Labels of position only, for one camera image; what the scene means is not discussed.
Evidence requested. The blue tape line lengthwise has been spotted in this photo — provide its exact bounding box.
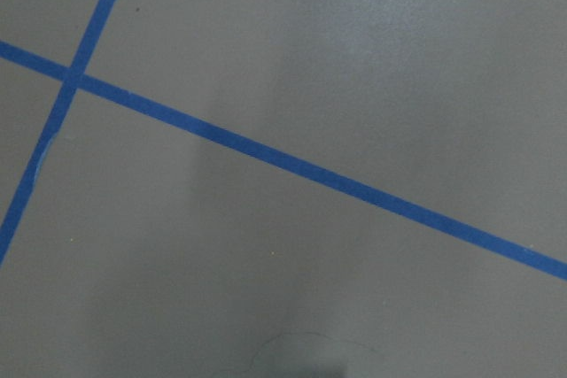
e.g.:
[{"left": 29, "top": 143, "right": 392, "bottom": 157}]
[{"left": 1, "top": 42, "right": 566, "bottom": 281}]

